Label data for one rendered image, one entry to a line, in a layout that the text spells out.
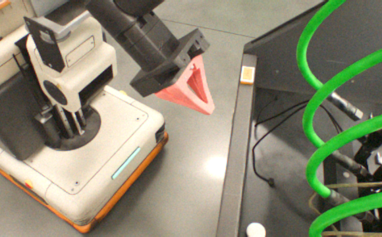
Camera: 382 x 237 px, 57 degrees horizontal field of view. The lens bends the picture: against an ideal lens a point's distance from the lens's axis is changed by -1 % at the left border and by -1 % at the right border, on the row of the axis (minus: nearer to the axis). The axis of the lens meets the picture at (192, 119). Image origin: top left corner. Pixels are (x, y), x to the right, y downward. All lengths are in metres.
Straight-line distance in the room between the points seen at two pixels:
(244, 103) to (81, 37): 0.57
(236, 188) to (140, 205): 1.08
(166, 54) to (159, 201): 1.37
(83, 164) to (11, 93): 0.42
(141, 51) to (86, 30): 0.76
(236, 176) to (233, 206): 0.06
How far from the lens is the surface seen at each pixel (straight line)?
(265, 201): 0.83
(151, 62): 0.42
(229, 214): 0.68
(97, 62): 1.19
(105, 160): 1.56
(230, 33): 2.58
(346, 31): 0.93
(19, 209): 1.91
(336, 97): 0.62
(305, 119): 0.52
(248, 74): 0.88
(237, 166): 0.73
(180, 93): 0.43
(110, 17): 0.42
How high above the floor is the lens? 1.57
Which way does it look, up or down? 51 degrees down
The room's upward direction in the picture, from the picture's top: straight up
